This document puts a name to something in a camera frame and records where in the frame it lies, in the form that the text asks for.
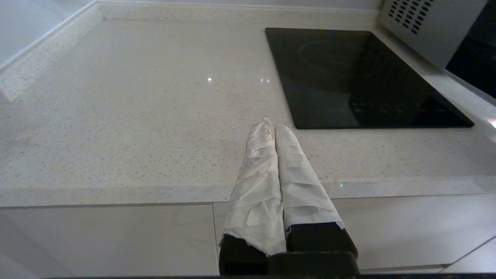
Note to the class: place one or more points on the left gripper wrapped right finger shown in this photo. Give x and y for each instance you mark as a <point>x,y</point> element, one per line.
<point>302,186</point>

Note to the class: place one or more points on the left gripper wrapped left finger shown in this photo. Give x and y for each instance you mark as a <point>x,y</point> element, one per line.
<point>257,193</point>

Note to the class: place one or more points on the black glass microwave door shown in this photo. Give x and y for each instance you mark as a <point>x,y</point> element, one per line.
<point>478,58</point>

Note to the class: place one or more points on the silver black microwave oven body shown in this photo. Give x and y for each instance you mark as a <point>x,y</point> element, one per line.
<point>434,27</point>

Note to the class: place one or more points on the white cabinet front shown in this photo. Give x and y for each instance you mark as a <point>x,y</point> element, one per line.
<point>108,240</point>
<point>407,228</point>

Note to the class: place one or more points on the black induction cooktop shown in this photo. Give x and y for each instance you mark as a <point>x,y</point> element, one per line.
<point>348,77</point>

